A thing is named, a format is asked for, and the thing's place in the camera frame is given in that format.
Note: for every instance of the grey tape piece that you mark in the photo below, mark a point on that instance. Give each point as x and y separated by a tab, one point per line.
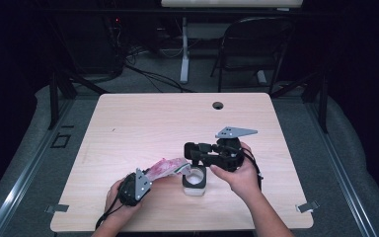
57	208
307	206

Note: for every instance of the person's left hand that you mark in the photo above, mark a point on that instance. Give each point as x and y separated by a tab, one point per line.
118	210

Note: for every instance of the white desk leg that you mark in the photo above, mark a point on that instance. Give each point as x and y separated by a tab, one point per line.
185	59

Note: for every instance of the aluminium floor rail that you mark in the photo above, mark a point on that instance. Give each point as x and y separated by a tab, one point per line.
23	184
345	177

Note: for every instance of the person's right hand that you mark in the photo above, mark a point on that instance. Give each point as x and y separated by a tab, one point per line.
243	182

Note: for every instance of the pink and white plastic bag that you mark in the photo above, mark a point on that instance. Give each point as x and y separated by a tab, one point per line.
166	168

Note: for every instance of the clear jar with black lid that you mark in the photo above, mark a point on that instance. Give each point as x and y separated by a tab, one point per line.
194	184

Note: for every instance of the dark computer tower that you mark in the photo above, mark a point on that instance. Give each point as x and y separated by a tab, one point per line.
89	46

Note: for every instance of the black metal stand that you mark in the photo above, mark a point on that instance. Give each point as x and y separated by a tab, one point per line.
53	98
323	105

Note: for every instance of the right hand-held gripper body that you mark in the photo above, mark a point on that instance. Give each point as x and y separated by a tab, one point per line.
232	156

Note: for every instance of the black folding chair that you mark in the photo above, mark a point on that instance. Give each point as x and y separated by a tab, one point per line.
256	36

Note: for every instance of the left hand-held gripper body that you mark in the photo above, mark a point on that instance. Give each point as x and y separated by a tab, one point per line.
130	191

